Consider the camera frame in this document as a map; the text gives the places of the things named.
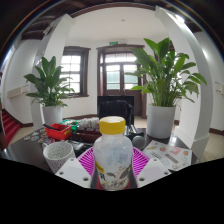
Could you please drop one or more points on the black chair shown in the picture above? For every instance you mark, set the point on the black chair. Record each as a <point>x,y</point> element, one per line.
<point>115,106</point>

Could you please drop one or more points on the clear bottle with yellow cap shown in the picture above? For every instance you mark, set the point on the clear bottle with yellow cap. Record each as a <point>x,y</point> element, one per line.
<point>112,156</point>

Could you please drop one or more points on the leafy plant in white pot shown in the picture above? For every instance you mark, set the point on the leafy plant in white pot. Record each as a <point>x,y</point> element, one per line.
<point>160,121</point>
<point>51,113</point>

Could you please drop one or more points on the red carpeted staircase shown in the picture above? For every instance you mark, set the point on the red carpeted staircase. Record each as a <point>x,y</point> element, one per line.
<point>10,126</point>

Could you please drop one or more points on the white speckled mug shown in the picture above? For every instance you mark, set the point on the white speckled mug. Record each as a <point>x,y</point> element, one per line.
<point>55,156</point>

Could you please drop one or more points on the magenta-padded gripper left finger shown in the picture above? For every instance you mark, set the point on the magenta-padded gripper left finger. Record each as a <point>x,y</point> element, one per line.
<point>73,172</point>

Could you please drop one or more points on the red plastic box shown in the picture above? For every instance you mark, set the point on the red plastic box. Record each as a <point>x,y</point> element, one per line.
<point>56,132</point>

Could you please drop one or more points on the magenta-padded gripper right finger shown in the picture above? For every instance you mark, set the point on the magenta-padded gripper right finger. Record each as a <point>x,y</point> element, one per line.
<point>154,171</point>

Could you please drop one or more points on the grey round ball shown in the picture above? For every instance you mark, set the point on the grey round ball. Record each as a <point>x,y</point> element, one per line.
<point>138,142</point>

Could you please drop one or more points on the dark wooden glazed door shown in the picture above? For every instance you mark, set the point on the dark wooden glazed door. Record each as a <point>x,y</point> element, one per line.
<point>115,75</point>

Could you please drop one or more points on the dark wooden framed window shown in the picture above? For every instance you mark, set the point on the dark wooden framed window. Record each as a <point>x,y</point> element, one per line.
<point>75,73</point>

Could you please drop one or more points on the colourful sticker sheet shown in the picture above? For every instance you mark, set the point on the colourful sticker sheet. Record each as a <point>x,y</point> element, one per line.
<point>35,136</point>

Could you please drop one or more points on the white printed leaflet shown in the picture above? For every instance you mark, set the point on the white printed leaflet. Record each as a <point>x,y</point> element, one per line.
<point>168,154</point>

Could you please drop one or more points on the green exit sign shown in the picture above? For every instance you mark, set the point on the green exit sign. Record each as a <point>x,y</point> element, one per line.
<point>113,43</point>

